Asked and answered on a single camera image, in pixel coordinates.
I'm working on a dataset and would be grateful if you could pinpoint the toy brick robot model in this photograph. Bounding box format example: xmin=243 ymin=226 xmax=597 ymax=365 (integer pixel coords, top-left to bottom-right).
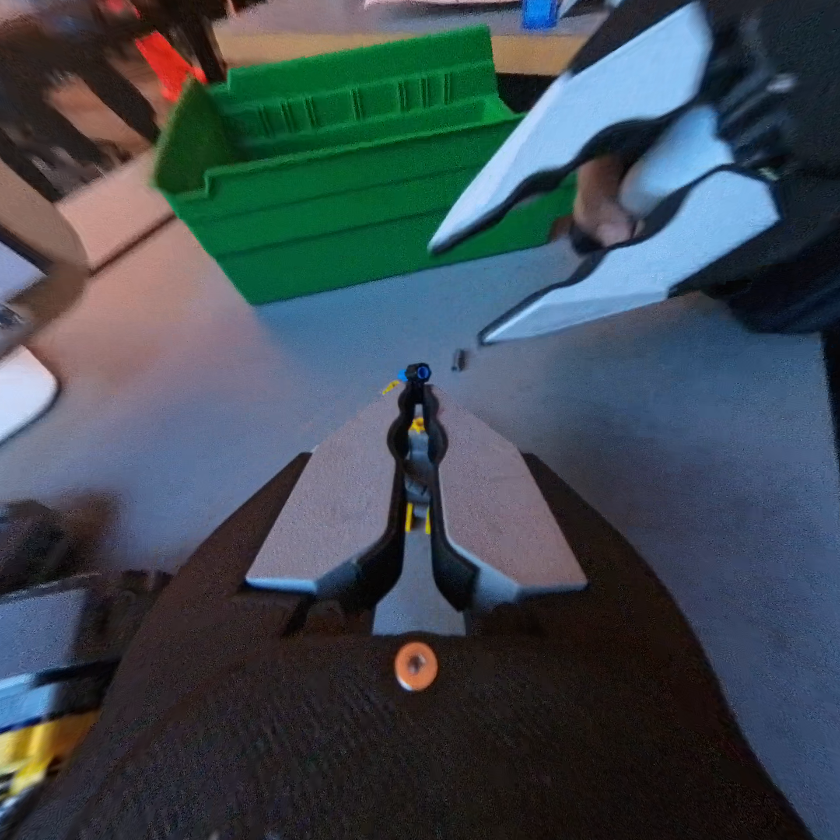
xmin=0 ymin=570 xmax=173 ymax=821

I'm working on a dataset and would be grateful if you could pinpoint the person's right hand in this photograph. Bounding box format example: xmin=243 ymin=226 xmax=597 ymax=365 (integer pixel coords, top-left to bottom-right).
xmin=570 ymin=156 xmax=648 ymax=250

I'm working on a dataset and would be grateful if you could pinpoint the orange cone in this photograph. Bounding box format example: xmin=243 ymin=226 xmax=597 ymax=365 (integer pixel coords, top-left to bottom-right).
xmin=134 ymin=29 xmax=207 ymax=102

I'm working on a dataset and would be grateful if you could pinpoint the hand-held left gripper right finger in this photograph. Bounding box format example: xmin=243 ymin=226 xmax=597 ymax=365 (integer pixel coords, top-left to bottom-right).
xmin=425 ymin=386 xmax=588 ymax=613

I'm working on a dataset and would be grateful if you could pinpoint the light grey curved piece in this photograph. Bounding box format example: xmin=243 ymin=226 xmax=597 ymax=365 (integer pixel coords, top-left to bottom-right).
xmin=402 ymin=430 xmax=437 ymax=509

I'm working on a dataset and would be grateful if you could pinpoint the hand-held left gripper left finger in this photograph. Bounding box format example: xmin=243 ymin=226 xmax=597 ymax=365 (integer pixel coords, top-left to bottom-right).
xmin=245 ymin=392 xmax=404 ymax=611

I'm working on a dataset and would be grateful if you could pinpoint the wooden instruction sheet board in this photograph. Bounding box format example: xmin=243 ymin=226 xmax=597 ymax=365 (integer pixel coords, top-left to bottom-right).
xmin=0 ymin=161 xmax=91 ymax=447

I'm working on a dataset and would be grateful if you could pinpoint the grey desk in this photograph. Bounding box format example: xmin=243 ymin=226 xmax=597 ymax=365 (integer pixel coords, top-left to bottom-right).
xmin=0 ymin=151 xmax=840 ymax=840

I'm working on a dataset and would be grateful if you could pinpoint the green plastic bin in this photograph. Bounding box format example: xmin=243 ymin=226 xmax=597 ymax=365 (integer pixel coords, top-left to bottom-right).
xmin=152 ymin=25 xmax=580 ymax=307

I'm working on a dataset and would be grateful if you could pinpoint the black blue pin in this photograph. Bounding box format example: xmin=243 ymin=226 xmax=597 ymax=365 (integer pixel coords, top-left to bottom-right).
xmin=397 ymin=362 xmax=434 ymax=421

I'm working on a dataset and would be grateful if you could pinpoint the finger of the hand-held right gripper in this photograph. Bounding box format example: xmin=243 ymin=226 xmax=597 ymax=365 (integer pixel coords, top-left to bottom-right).
xmin=479 ymin=166 xmax=783 ymax=347
xmin=428 ymin=0 xmax=715 ymax=256

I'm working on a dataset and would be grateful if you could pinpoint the person's dark clothing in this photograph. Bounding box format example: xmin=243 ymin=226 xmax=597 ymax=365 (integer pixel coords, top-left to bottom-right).
xmin=820 ymin=331 xmax=840 ymax=460

